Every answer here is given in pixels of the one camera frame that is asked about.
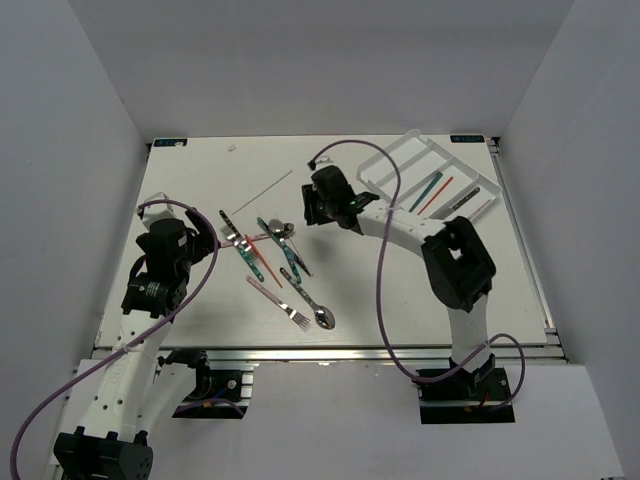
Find teal chopstick short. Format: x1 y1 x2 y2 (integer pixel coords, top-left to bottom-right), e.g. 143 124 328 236
409 171 443 212

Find pink handled knife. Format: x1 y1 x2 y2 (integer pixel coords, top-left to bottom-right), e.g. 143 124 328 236
468 198 494 221

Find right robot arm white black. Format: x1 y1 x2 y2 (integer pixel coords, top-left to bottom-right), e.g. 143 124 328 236
301 165 496 399

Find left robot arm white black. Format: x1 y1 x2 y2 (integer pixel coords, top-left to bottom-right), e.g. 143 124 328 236
53 200 220 479

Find white cutlery tray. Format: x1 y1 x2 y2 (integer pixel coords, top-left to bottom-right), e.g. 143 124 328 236
349 130 512 248

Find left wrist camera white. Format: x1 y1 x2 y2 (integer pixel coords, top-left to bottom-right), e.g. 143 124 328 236
136 192 177 231

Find pink handled spoon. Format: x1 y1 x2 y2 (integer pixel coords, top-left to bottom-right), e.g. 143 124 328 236
220 222 295 248

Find teal handled knife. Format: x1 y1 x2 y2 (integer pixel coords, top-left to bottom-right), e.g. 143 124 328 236
279 238 312 278

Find teal handled fork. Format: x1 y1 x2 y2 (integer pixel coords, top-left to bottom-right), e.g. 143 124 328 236
220 226 265 282

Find teal handled spoon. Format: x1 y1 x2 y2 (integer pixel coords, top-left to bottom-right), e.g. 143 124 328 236
256 217 301 283

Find black handled fork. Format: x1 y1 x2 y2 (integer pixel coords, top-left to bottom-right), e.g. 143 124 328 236
219 210 245 241

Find black handled spoon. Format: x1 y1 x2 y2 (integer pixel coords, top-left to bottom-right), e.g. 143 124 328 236
279 267 336 330

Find pink handled fork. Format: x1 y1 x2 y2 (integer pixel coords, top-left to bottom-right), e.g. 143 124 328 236
245 276 311 331

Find black handled knife in tray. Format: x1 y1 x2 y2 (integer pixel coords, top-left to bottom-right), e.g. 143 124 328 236
452 187 480 211

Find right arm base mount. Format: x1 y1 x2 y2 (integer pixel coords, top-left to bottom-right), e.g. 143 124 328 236
418 368 516 425

